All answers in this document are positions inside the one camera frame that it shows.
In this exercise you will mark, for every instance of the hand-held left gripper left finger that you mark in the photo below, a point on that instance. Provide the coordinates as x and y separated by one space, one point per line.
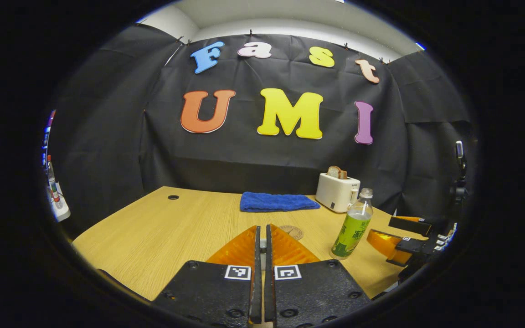
208 291

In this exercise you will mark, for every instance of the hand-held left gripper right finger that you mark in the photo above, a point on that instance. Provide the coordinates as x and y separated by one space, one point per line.
312 291

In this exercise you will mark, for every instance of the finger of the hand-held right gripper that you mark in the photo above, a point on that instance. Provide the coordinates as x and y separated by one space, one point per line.
410 224
410 246

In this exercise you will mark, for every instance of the green label water bottle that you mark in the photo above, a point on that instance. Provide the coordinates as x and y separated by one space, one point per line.
352 228

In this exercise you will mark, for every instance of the round wooden coaster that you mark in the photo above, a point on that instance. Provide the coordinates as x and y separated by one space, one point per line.
295 232

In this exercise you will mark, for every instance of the white teacup lid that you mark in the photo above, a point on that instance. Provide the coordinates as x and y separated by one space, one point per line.
263 243

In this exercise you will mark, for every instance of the red cap clear bottle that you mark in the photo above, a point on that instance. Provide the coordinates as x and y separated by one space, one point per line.
53 182

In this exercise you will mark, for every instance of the white toaster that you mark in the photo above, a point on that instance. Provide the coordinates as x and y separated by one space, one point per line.
335 193

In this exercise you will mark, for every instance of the black tripod stand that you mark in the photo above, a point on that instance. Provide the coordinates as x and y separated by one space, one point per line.
459 152

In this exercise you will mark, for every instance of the toast slice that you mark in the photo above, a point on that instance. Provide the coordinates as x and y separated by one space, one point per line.
335 172

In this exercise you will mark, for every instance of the blue folded towel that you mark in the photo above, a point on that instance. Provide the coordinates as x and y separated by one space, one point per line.
278 202

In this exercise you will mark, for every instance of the white side table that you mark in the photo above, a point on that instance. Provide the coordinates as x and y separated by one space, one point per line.
60 212

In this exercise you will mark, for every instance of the computer monitor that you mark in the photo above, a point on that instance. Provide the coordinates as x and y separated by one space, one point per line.
45 136

